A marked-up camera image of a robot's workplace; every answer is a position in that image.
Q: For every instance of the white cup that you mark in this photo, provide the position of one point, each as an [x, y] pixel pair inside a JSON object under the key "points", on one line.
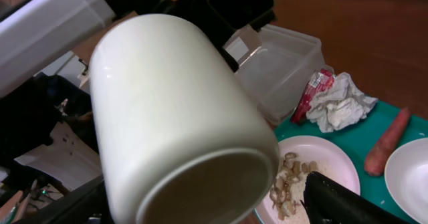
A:
{"points": [[179, 139]]}

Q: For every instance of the orange carrot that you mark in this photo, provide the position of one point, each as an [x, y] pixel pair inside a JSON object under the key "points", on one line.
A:
{"points": [[376, 159]]}

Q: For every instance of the black plastic tray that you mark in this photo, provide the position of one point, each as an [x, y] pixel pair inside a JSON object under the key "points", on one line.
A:
{"points": [[239, 13]]}

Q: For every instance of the white tissue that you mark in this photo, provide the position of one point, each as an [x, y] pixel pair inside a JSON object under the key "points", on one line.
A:
{"points": [[342, 105]]}

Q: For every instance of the white bowl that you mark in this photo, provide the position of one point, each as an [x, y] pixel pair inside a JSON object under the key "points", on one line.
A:
{"points": [[406, 178]]}

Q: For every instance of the teal serving tray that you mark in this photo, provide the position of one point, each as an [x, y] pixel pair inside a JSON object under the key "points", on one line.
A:
{"points": [[356, 141]]}

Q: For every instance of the white plate with food scraps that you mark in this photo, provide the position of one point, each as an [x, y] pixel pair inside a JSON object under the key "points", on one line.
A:
{"points": [[332, 162]]}

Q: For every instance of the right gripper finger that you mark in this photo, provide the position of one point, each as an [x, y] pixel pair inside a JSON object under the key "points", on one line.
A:
{"points": [[326, 201]]}

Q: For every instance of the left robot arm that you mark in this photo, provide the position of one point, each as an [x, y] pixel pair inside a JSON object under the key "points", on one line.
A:
{"points": [[42, 31]]}

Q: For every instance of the red snack wrapper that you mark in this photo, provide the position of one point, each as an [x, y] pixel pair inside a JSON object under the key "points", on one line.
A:
{"points": [[319, 81]]}

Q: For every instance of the clear plastic bin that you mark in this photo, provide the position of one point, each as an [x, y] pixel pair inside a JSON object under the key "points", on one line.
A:
{"points": [[275, 64]]}

